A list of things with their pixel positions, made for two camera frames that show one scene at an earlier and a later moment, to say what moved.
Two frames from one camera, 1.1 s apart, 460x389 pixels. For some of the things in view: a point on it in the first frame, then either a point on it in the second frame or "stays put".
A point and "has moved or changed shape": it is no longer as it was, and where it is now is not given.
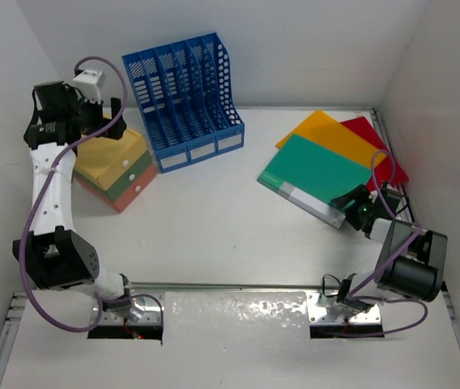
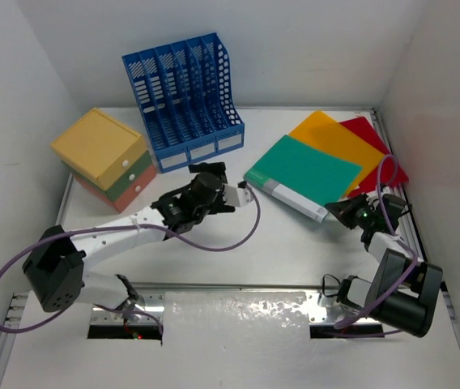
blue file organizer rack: x=183 y=92 stays put
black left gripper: x=77 y=101 to x=218 y=168
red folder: x=389 y=171 stays put
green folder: x=308 y=177 has moved or changed shape
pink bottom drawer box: x=127 y=197 stays put
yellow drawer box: x=101 y=160 stays put
